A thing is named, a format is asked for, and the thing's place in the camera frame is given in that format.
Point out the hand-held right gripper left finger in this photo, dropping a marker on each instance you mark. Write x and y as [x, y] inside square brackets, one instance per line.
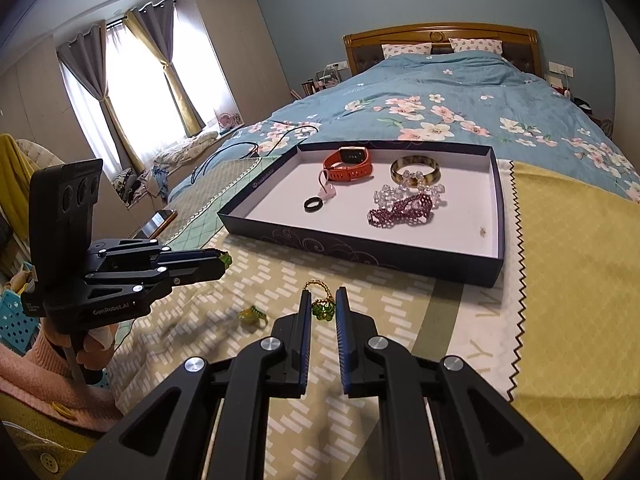
[306, 350]

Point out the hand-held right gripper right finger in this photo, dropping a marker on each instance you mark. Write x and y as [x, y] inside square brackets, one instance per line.
[341, 350]

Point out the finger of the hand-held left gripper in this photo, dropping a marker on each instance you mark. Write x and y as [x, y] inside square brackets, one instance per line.
[195, 273]
[192, 255]

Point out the small green bead jewelry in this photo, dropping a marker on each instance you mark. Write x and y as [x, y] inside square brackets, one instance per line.
[226, 260]

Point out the dark blue shallow box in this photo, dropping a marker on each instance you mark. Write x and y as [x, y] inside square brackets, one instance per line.
[400, 240]

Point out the orange smartwatch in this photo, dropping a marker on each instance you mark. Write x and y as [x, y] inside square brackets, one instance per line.
[350, 165]

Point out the brown bangle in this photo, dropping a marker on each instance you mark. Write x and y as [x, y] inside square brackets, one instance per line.
[417, 162]

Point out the person's left hand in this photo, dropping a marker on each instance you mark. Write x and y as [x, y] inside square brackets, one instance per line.
[97, 350]

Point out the window bench with drawers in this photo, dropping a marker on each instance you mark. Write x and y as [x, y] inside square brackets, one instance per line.
[145, 195]

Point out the yellow garment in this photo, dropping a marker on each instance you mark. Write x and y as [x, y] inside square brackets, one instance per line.
[12, 170]

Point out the heap of mixed clothes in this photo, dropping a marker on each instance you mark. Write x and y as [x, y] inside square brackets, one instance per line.
[130, 185]

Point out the blue plastic basket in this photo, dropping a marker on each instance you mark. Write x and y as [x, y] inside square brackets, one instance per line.
[15, 325]

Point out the crumpled white bedding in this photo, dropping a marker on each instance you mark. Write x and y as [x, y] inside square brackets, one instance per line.
[185, 150]

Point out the pink desk fan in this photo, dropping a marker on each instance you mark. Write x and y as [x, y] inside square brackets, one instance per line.
[226, 120]

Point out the grey and yellow curtain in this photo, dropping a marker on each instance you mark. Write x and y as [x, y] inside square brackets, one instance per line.
[80, 80]
[160, 35]

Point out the person's olive jacket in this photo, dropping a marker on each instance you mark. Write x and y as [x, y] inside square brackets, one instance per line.
[30, 440]

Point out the beige built-in wardrobe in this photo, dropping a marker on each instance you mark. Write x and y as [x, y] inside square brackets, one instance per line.
[225, 50]

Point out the cluttered nightstand with bottles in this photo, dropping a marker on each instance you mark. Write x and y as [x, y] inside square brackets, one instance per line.
[320, 82]

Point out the black curtain rod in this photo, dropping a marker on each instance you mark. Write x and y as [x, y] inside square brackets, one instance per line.
[115, 21]

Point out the patchwork print tablecloth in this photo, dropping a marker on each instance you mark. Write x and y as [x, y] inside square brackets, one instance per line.
[560, 285]

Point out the wooden bed headboard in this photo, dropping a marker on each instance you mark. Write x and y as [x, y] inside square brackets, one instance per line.
[365, 42]

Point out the blue floral duvet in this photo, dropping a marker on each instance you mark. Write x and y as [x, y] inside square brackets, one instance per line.
[450, 90]

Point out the white dotted pillow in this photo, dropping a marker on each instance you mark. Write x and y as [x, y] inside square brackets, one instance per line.
[405, 50]
[475, 46]

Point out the white wall socket strip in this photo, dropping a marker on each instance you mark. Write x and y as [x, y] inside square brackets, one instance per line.
[560, 67]
[337, 66]

